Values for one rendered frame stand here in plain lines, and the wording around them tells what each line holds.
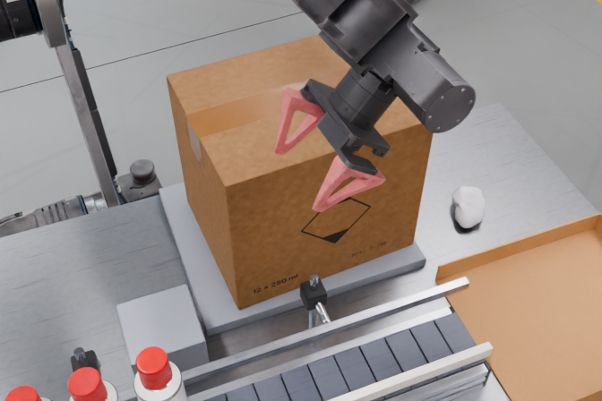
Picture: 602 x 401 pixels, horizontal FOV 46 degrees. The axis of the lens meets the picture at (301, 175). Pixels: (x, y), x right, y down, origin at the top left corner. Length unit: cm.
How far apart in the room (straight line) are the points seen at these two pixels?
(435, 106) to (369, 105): 9
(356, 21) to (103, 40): 252
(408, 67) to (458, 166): 66
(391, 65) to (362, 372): 46
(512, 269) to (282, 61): 49
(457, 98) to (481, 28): 251
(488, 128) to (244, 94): 58
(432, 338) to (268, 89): 41
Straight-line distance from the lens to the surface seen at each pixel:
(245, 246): 96
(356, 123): 74
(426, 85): 66
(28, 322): 115
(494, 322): 111
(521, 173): 133
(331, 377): 98
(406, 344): 101
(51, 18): 118
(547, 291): 117
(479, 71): 294
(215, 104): 97
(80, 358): 91
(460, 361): 97
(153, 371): 77
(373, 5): 66
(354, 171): 71
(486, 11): 331
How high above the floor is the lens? 174
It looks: 46 degrees down
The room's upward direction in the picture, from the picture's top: straight up
